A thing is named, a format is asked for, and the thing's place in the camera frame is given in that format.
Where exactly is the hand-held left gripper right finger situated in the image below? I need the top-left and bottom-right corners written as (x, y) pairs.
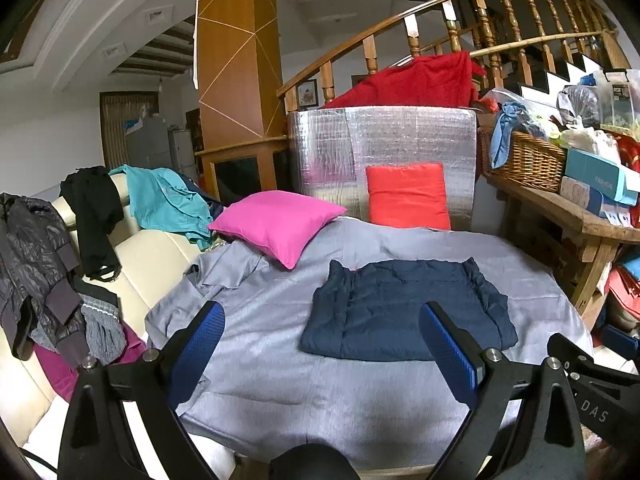
top-left (419, 301), bottom-right (587, 480)

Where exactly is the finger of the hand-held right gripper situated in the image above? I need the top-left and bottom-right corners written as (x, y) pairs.
top-left (546, 332), bottom-right (593, 386)

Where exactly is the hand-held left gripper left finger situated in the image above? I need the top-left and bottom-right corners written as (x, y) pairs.
top-left (57, 300), bottom-right (226, 480)

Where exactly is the navy blue puffer jacket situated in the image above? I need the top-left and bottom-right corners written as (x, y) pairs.
top-left (299, 257), bottom-right (518, 362)

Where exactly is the red bag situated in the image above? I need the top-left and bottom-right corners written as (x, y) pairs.
top-left (602, 265), bottom-right (640, 331)

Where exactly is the grey bed sheet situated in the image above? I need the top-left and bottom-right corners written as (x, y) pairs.
top-left (145, 216), bottom-right (593, 461)

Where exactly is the cream leather sofa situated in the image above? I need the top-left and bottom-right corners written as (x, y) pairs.
top-left (0, 172), bottom-right (236, 480)

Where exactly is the grey knit scarf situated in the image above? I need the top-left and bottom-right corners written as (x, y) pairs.
top-left (80, 292), bottom-right (128, 366)

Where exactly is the pink pillow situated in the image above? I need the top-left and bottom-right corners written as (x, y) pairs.
top-left (207, 190), bottom-right (348, 271)

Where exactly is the teal garment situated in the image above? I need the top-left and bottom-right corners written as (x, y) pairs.
top-left (109, 164), bottom-right (216, 251)

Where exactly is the wooden side table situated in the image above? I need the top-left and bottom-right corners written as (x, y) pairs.
top-left (480, 170), bottom-right (640, 318)

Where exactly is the red pillow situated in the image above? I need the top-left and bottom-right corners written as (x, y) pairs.
top-left (365, 162), bottom-right (452, 231)

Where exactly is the magenta cloth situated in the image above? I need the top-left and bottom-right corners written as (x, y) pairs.
top-left (32, 322), bottom-right (148, 403)

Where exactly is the white and blue box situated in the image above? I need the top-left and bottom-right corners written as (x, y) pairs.
top-left (559, 176), bottom-right (633, 218)

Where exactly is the wooden low cabinet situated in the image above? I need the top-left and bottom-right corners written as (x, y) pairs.
top-left (194, 135), bottom-right (291, 201)

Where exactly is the black garment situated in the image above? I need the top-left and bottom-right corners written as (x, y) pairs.
top-left (60, 166), bottom-right (125, 282)

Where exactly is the teal cardboard box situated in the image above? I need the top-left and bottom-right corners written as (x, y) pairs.
top-left (565, 147), bottom-right (640, 206)

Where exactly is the dark grey puffer jacket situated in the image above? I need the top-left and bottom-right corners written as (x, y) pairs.
top-left (0, 192), bottom-right (86, 368)

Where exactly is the wicker basket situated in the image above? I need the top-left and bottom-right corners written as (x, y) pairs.
top-left (477, 127), bottom-right (568, 193)

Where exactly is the grey refrigerator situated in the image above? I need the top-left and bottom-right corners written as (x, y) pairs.
top-left (125, 112), bottom-right (171, 170)

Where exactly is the white plastic bag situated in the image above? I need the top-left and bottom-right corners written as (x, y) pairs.
top-left (562, 127), bottom-right (621, 163)

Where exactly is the silver foil insulation board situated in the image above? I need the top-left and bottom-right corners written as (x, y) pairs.
top-left (287, 105), bottom-right (478, 233)

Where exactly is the light blue cloth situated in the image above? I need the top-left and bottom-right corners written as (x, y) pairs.
top-left (490, 102), bottom-right (531, 168)

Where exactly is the brown bead curtain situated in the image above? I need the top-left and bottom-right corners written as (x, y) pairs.
top-left (99, 91), bottom-right (160, 171)

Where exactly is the clear plastic bag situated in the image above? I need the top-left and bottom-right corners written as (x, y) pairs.
top-left (556, 85), bottom-right (601, 128)

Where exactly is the clear plastic storage box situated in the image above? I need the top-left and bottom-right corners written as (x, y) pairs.
top-left (592, 69), bottom-right (640, 128)

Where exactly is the red cloth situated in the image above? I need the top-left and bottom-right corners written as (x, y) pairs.
top-left (325, 51), bottom-right (488, 109)

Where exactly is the wooden pillar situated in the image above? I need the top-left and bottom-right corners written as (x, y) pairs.
top-left (196, 0), bottom-right (283, 148)

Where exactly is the wooden stair railing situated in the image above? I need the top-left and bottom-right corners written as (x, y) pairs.
top-left (276, 0), bottom-right (633, 111)

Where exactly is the small picture frame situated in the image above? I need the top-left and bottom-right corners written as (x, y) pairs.
top-left (296, 79), bottom-right (319, 109)

